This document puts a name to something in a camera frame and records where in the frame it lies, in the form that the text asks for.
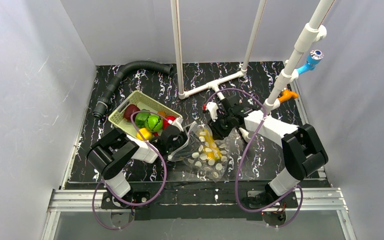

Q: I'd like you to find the red fake apple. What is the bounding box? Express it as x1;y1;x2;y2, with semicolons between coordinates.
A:
163;115;176;130

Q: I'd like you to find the yellow fake banana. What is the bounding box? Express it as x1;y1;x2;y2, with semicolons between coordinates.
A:
198;130;222;162

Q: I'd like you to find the green fake watermelon ball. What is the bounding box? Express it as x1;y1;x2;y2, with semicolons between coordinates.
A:
144;115;164;133

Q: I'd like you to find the yellow fake bell pepper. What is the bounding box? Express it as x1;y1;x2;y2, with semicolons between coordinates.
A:
136;127;153;141

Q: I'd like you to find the clear polka dot zip bag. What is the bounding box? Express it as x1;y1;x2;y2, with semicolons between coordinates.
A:
167;121;231;182

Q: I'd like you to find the pale green plastic basket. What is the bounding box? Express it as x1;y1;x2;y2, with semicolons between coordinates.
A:
109;90;183;138

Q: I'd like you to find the purple fake sweet potato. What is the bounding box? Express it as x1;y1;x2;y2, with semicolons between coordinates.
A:
123;104;140;123

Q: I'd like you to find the orange fake fruit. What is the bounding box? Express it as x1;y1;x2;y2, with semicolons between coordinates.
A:
157;111;166;118

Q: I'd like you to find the green fake vegetable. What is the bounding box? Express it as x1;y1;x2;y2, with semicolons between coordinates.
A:
134;112;151;129

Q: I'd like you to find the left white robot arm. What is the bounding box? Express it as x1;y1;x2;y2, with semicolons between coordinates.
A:
87;125;188;198

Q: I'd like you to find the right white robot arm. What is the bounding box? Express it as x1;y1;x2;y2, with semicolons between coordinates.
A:
202;96;329;200

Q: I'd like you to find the orange plastic faucet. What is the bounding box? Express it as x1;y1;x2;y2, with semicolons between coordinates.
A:
277;88;300;103

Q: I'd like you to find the blue plastic faucet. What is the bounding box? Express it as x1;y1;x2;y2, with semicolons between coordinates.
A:
296;49;324;75

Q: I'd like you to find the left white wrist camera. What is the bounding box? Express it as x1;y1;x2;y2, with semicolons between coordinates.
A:
171;117;184;132

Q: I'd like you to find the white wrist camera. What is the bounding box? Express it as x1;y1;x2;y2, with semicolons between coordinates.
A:
171;117;184;132
202;101;219;122

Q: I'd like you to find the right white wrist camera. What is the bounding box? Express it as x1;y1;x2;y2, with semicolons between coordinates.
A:
202;101;219;122

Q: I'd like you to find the black corrugated hose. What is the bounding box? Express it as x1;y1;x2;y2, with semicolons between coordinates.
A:
92;60;174;119

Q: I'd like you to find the white PVC pipe frame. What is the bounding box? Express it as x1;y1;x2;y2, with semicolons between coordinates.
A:
179;0;318;100

